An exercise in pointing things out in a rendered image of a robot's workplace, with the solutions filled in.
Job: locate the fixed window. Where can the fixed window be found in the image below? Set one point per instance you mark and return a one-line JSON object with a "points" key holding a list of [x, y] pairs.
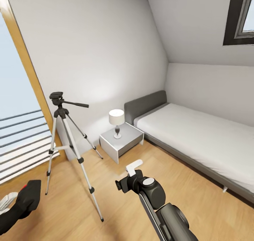
{"points": [[240, 23], [25, 121]]}

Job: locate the camera tripod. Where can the camera tripod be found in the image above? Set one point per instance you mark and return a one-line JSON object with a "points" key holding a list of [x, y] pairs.
{"points": [[57, 100]]}

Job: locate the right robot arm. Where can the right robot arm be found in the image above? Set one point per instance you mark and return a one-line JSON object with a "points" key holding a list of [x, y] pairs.
{"points": [[168, 220]]}

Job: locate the digital camera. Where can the digital camera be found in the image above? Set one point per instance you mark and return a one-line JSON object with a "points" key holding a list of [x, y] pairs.
{"points": [[31, 191]]}

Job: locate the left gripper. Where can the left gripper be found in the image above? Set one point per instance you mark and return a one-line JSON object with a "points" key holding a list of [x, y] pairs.
{"points": [[9, 218]]}

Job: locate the table lamp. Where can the table lamp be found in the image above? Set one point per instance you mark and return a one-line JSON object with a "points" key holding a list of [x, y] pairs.
{"points": [[116, 120]]}

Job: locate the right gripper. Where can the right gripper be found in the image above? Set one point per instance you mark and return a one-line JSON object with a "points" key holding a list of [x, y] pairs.
{"points": [[126, 184]]}

